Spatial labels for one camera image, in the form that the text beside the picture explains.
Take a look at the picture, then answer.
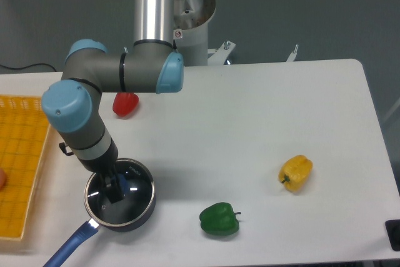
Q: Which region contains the dark saucepan blue handle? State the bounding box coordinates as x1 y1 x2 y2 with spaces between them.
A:
44 158 156 266

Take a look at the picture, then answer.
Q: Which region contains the red bell pepper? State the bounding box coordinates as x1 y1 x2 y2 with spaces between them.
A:
112 93 139 117

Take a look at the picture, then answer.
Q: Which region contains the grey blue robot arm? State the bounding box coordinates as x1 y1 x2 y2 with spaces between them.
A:
41 0 184 203

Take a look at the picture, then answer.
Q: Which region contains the yellow bell pepper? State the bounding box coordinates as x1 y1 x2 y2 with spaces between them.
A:
278 155 313 193

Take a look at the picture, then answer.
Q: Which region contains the white metal base frame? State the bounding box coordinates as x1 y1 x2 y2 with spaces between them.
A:
123 40 300 67

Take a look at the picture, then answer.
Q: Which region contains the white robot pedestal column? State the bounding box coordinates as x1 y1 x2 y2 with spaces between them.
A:
174 0 216 66

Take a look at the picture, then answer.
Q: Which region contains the black device at table edge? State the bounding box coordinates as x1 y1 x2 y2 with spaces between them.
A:
385 219 400 251

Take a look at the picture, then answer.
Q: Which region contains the black floor cable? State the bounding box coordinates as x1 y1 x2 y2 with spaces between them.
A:
0 63 58 72

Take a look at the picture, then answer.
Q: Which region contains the glass lid blue knob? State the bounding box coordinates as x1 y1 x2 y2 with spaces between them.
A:
84 158 156 231

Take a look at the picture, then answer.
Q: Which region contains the green bell pepper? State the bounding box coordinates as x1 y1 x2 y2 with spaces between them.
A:
199 202 241 236

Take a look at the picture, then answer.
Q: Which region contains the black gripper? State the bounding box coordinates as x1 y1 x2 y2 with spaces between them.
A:
79 143 128 204

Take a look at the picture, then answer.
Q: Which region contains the yellow woven basket tray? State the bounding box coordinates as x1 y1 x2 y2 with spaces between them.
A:
1 94 50 241

